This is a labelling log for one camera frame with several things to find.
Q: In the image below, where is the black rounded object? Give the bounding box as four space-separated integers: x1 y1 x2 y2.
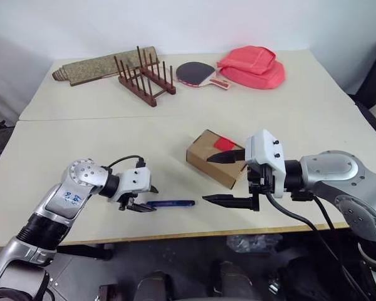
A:
278 256 342 301

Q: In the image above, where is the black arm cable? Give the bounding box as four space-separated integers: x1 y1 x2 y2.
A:
265 191 369 301
108 154 145 171

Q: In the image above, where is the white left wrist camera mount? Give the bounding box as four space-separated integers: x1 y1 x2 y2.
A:
108 167 152 203

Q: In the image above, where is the dark rounded shape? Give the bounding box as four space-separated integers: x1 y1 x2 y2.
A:
136 271 176 301
211 261 254 301

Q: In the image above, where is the black table leg bar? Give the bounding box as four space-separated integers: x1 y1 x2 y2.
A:
56 243 113 261

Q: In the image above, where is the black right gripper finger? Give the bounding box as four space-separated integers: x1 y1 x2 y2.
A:
202 187 261 213
206 149 247 165

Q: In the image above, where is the clear plastic bag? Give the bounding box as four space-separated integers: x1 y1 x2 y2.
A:
227 234 283 253

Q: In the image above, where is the dark wooden dish rack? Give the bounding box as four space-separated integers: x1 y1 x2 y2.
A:
113 46 177 107

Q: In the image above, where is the black red table tennis paddle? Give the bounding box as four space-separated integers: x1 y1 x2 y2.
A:
175 61 232 90

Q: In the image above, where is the rolled olive patterned mat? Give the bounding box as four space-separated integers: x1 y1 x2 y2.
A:
52 46 159 87

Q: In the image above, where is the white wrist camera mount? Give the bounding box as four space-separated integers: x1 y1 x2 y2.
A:
244 129 286 199
108 167 152 203

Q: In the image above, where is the blue pen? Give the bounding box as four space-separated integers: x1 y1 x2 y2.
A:
146 199 196 209

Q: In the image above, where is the red tape square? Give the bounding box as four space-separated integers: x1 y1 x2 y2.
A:
213 137 236 151

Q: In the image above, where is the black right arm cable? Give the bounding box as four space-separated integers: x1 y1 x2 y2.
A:
265 191 369 301

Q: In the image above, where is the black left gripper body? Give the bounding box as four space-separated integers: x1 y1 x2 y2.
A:
118 191 139 211

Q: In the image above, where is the pink fabric bag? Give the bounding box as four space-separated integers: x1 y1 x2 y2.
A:
216 45 286 90

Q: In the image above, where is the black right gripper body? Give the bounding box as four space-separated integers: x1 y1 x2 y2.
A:
246 162 276 198

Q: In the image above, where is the black chair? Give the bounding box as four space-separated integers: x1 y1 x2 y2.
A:
347 39 376 132

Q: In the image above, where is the black floor stand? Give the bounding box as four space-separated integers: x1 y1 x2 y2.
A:
0 114 16 156

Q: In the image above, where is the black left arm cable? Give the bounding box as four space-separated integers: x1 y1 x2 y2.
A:
108 154 145 171

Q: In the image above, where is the brown cardboard box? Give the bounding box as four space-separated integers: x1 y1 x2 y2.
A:
185 129 248 190

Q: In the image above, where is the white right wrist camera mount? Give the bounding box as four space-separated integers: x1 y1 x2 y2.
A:
244 129 286 199

